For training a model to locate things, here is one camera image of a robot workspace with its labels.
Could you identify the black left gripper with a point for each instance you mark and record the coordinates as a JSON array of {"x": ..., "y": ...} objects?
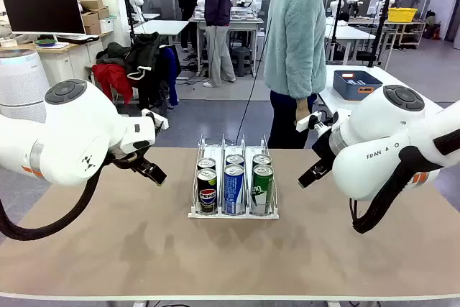
[{"x": 124, "y": 161}]

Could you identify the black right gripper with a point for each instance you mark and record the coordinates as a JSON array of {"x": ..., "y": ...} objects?
[{"x": 325, "y": 150}]

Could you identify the blue plastic bin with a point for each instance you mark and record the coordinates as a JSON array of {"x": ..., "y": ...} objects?
[{"x": 354, "y": 86}]

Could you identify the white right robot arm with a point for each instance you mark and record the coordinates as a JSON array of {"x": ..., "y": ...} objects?
[{"x": 377, "y": 149}]

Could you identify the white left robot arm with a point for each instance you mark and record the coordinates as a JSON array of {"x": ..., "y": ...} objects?
[{"x": 72, "y": 131}]

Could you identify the green beverage can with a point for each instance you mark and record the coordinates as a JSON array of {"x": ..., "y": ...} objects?
[
  {"x": 262, "y": 159},
  {"x": 262, "y": 188}
]

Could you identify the blue beverage can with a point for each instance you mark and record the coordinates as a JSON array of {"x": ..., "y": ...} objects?
[
  {"x": 234, "y": 188},
  {"x": 235, "y": 159}
]

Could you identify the clear plastic can dispenser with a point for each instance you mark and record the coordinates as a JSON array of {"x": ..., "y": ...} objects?
[{"x": 233, "y": 216}]

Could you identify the person's right hand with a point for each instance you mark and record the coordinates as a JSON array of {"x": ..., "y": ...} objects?
[{"x": 304, "y": 110}]

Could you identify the black Pepsi can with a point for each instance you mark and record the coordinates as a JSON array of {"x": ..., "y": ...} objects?
[
  {"x": 206, "y": 164},
  {"x": 207, "y": 192}
]

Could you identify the red jacket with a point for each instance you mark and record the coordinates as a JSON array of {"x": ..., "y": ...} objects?
[{"x": 113, "y": 80}]

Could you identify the navy blue garment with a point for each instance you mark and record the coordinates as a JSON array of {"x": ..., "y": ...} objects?
[{"x": 172, "y": 69}]

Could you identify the black jacket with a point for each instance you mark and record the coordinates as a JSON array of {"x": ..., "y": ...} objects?
[{"x": 143, "y": 51}]

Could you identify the dark olive jacket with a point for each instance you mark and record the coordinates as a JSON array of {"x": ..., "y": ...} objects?
[{"x": 111, "y": 53}]

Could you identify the dark plastic stool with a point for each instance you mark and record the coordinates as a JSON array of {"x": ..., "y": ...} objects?
[{"x": 240, "y": 60}]

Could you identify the person in teal fleece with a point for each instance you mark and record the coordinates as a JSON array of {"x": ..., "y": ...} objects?
[{"x": 294, "y": 34}]

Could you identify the white background table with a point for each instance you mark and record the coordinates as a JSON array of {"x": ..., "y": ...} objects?
[
  {"x": 348, "y": 32},
  {"x": 161, "y": 26}
]

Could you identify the black keyboard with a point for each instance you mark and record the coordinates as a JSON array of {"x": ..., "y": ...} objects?
[{"x": 77, "y": 38}]

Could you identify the small white box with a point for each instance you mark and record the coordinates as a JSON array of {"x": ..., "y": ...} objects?
[{"x": 106, "y": 25}]

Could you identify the brown cardboard box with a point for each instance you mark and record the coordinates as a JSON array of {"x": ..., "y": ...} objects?
[
  {"x": 95, "y": 16},
  {"x": 90, "y": 1},
  {"x": 92, "y": 28}
]

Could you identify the white air purifier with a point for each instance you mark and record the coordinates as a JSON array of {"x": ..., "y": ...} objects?
[{"x": 19, "y": 84}]

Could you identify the black tripod pole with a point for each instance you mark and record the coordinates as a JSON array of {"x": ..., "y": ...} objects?
[
  {"x": 338, "y": 16},
  {"x": 381, "y": 26}
]

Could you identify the person in dark hoodie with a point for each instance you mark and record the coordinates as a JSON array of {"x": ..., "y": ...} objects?
[{"x": 217, "y": 16}]

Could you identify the grey background table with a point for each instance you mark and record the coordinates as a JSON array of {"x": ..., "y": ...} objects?
[{"x": 230, "y": 21}]

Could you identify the green bowl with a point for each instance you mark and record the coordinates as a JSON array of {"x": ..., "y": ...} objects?
[{"x": 46, "y": 41}]

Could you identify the wooden shelf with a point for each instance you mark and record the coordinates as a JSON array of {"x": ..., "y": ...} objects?
[{"x": 409, "y": 34}]

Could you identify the yellow plastic bin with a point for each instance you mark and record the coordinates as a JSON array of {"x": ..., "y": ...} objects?
[{"x": 402, "y": 14}]

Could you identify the red fire extinguisher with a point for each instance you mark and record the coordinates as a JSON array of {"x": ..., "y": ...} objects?
[{"x": 435, "y": 32}]

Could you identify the black computer monitor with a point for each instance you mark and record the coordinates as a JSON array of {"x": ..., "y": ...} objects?
[{"x": 43, "y": 10}]

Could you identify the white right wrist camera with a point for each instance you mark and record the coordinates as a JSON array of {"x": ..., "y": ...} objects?
[{"x": 305, "y": 122}]

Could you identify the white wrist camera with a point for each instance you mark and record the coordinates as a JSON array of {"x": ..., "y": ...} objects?
[
  {"x": 158, "y": 120},
  {"x": 305, "y": 122}
]

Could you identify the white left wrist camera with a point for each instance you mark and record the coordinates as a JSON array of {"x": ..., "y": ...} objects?
[{"x": 158, "y": 120}]

